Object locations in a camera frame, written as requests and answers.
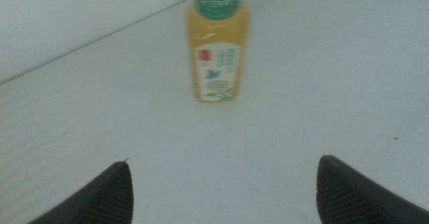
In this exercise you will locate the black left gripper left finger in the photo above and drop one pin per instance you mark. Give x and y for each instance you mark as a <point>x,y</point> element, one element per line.
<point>107,197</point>

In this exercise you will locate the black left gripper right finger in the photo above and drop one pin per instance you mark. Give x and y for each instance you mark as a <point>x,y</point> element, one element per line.
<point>348,197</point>

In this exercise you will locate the yellow tea bottle green label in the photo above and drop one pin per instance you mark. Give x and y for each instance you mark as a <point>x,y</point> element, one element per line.
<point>218,33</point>

